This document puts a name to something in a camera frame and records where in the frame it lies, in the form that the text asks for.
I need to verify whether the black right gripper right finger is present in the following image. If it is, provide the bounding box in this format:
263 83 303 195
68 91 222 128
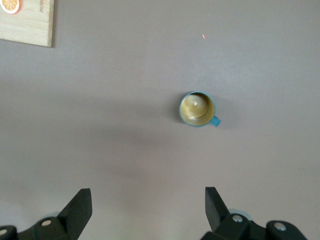
201 186 307 240

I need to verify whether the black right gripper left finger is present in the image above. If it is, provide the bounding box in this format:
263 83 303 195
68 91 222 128
0 188 93 240

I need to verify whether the teal mug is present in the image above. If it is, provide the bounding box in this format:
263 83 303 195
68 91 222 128
178 91 222 128

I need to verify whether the bamboo cutting board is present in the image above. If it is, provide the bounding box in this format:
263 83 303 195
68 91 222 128
0 0 55 48

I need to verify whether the orange slice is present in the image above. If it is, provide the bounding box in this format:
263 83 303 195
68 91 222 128
0 0 21 15

